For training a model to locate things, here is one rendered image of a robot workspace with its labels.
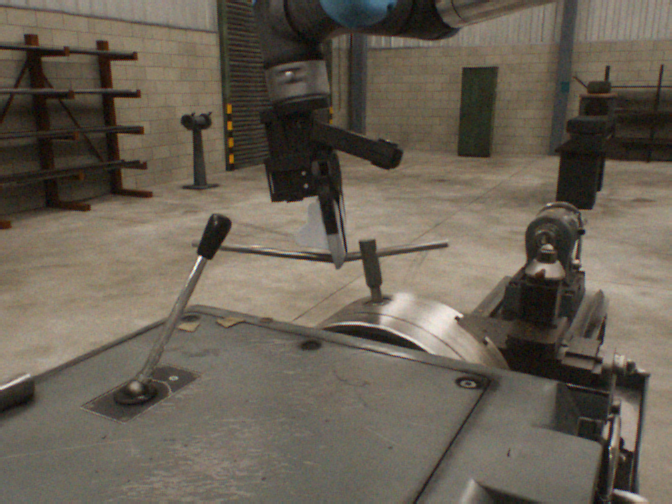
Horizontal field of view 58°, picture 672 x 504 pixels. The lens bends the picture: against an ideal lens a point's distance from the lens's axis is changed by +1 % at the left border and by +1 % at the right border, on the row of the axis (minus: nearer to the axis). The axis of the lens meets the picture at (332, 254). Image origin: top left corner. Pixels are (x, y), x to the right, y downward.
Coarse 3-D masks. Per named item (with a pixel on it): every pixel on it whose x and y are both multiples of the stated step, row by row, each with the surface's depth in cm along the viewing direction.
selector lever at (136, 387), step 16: (192, 272) 51; (192, 288) 51; (176, 304) 51; (176, 320) 51; (160, 336) 51; (160, 352) 51; (144, 368) 50; (128, 384) 50; (144, 384) 50; (128, 400) 49; (144, 400) 49
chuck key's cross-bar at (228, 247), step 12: (192, 240) 80; (432, 240) 75; (444, 240) 75; (240, 252) 80; (252, 252) 79; (264, 252) 79; (276, 252) 79; (288, 252) 78; (300, 252) 78; (312, 252) 78; (360, 252) 77; (384, 252) 76; (396, 252) 76; (408, 252) 76
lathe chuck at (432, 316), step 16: (352, 304) 81; (384, 304) 77; (400, 304) 77; (416, 304) 77; (432, 304) 78; (416, 320) 72; (432, 320) 74; (448, 320) 75; (448, 336) 72; (464, 336) 73; (464, 352) 71; (480, 352) 73; (496, 352) 76
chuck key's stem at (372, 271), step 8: (360, 240) 76; (368, 240) 76; (360, 248) 77; (368, 248) 76; (376, 248) 77; (368, 256) 76; (376, 256) 77; (368, 264) 76; (376, 264) 77; (368, 272) 77; (376, 272) 77; (368, 280) 77; (376, 280) 77; (376, 288) 77; (376, 296) 78
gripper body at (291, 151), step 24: (264, 120) 74; (288, 120) 74; (312, 120) 74; (288, 144) 75; (312, 144) 74; (288, 168) 73; (312, 168) 73; (336, 168) 76; (288, 192) 74; (312, 192) 74; (336, 192) 77
